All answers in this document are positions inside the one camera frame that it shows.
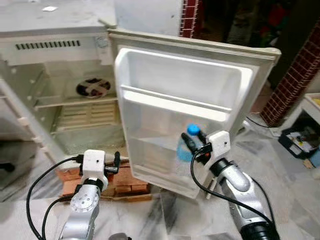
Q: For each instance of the white paper scrap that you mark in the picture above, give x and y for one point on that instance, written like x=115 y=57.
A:
x=50 y=8

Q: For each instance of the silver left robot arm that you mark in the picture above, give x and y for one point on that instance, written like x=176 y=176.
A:
x=82 y=210

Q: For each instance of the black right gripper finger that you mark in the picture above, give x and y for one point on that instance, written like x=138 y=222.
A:
x=192 y=142
x=202 y=138

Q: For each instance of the white side table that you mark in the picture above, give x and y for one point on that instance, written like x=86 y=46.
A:
x=311 y=112

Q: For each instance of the white fridge shelf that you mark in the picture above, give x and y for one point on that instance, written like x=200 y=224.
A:
x=75 y=102

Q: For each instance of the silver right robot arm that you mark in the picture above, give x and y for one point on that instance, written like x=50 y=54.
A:
x=240 y=190

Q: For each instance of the blue plastic container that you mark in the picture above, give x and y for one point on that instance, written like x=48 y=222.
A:
x=315 y=159

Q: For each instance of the white fridge crisper drawer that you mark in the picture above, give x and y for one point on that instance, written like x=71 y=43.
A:
x=85 y=117

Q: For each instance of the patterned round plate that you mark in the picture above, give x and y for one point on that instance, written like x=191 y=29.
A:
x=93 y=88

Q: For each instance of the grey robot leg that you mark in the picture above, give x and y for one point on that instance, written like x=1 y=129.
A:
x=120 y=236

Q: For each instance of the clear bottle blue cap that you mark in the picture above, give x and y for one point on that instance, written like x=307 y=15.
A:
x=186 y=150

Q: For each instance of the black crate with items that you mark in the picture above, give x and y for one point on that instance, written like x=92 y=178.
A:
x=297 y=142

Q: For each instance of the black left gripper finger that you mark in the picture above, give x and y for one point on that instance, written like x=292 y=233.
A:
x=117 y=159

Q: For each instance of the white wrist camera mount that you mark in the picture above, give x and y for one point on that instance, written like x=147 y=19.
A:
x=219 y=144
x=93 y=162

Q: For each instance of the red brick fridge base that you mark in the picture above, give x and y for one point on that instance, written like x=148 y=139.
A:
x=127 y=182

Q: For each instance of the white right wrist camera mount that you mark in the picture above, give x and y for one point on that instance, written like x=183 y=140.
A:
x=219 y=144

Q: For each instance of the white fridge door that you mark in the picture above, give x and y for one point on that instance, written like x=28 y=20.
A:
x=200 y=80

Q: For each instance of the white fridge cabinet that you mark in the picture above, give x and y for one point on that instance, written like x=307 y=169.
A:
x=50 y=30

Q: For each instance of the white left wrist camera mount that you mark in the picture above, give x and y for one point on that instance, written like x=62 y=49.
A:
x=93 y=162

